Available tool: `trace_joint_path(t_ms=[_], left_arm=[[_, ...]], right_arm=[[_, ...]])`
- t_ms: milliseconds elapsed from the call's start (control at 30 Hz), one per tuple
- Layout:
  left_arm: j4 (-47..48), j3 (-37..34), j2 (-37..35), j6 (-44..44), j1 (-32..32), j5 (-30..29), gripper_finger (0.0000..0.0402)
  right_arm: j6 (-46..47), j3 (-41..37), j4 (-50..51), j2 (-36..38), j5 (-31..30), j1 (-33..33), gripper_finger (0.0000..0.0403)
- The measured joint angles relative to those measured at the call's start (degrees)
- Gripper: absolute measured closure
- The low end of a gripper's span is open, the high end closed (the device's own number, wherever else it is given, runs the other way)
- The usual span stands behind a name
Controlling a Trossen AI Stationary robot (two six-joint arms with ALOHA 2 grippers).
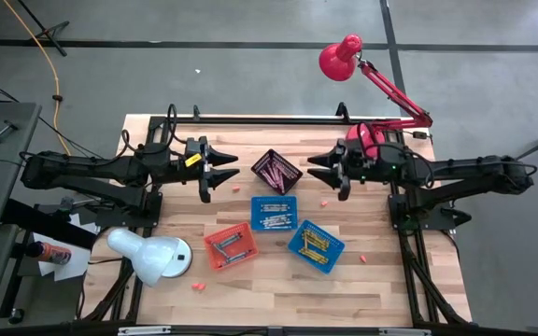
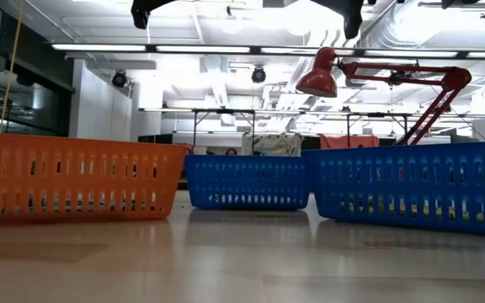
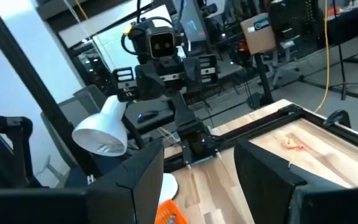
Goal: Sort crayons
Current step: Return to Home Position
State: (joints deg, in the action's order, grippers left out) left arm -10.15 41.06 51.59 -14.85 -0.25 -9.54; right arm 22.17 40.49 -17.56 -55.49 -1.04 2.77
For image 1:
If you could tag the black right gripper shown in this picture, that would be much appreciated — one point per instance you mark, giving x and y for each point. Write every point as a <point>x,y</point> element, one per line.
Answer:
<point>372,163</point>

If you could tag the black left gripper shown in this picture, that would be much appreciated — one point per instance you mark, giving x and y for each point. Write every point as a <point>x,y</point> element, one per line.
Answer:
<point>189,170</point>

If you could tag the yellow crayon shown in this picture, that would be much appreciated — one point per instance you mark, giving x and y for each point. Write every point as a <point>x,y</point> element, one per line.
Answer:
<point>305,239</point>
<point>318,237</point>
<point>313,257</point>
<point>315,254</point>
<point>316,242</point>

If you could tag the grey crayon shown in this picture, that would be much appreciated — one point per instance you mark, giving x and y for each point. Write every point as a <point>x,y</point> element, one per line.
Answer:
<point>231,237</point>
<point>229,240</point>
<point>219,251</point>
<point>236,258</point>
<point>240,255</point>

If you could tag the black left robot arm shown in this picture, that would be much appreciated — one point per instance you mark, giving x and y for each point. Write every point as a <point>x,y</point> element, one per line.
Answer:
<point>87,168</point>

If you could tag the black mesh basket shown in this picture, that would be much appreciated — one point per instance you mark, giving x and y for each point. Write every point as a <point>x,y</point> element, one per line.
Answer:
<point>297,175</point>

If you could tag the blue slotted plastic basket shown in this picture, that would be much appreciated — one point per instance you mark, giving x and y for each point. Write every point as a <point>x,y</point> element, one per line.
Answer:
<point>256,214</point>
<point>332,254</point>

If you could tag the white crayon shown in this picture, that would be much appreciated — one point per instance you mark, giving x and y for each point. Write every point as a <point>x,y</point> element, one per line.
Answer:
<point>273,205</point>
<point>274,209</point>
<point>274,224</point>
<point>276,218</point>

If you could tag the orange slotted plastic basket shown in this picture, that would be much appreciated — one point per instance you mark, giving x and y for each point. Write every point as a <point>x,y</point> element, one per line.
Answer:
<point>250,242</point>

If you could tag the red desk lamp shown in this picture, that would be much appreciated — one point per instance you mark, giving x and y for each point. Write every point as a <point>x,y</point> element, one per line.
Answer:
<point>339,60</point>

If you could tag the white desk lamp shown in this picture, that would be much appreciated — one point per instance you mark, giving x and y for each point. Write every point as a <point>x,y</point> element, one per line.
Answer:
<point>152,254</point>

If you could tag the white paper sheets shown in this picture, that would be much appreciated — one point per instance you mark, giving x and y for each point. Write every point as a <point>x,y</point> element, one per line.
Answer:
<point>70,266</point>

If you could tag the black diagonal beam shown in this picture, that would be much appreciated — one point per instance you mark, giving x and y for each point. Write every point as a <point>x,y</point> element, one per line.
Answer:
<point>45,224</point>

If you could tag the orange spray can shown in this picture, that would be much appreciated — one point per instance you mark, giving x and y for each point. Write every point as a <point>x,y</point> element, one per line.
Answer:
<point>52,253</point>

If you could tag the black tripod stand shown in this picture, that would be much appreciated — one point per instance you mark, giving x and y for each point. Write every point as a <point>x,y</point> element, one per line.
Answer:
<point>59,26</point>

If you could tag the black caster wheel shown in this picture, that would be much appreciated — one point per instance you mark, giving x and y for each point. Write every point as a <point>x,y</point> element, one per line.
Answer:
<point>16,316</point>

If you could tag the black aluminium table frame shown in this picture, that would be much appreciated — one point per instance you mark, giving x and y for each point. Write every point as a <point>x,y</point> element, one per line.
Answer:
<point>273,120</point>

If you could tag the black inline power switch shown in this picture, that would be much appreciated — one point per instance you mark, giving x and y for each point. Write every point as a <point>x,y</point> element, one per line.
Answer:
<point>420,135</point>

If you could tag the grey metal bracket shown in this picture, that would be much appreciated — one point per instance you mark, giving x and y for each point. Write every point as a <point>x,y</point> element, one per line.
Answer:
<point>143,331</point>
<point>404,332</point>

